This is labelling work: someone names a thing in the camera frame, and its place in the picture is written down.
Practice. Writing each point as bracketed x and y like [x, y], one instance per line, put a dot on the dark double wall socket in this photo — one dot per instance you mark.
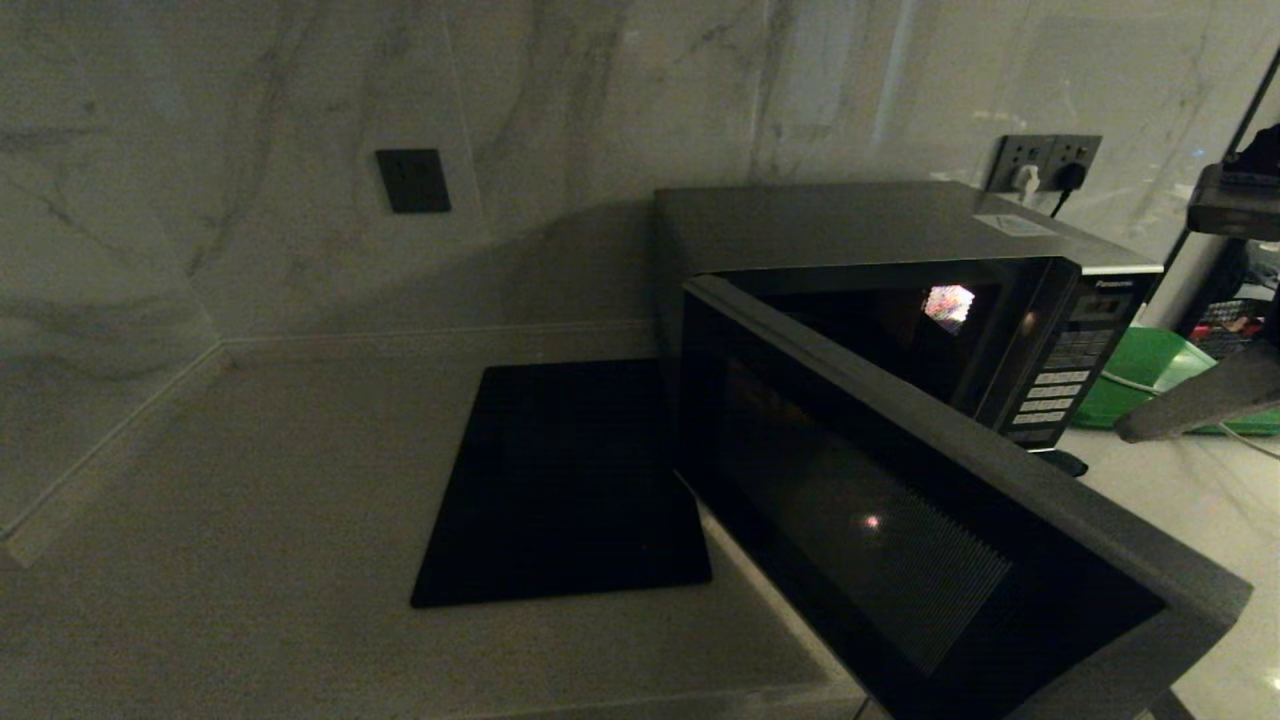
[1048, 150]

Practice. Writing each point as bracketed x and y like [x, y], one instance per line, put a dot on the dark single wall socket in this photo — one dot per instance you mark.
[412, 180]

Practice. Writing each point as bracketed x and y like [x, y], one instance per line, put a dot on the black glass induction cooktop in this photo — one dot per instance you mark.
[560, 490]

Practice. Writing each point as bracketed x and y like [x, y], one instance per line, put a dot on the white power plug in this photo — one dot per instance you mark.
[1026, 182]

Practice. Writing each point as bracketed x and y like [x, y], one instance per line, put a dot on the black power plug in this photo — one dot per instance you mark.
[1071, 177]

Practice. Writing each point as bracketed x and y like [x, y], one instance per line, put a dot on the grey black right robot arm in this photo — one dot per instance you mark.
[1230, 300]

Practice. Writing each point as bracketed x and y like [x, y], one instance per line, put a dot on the black foam pad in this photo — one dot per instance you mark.
[1065, 462]

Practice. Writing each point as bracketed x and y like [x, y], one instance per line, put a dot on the green plastic cutting board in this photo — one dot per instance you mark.
[1140, 375]

